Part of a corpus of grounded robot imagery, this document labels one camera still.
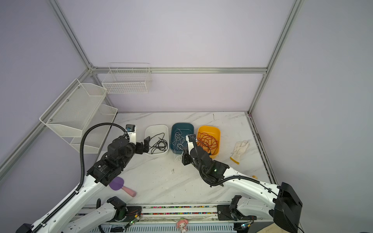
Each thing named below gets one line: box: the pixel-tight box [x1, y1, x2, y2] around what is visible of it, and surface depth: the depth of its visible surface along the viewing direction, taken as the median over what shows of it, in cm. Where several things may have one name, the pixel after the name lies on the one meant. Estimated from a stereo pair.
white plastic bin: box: [144, 124, 170, 155], surface depth 105 cm
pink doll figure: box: [175, 217, 189, 233], surface depth 70 cm
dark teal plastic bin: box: [169, 122, 195, 155], surface depth 106 cm
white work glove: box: [229, 139, 250, 166], surface depth 99 cm
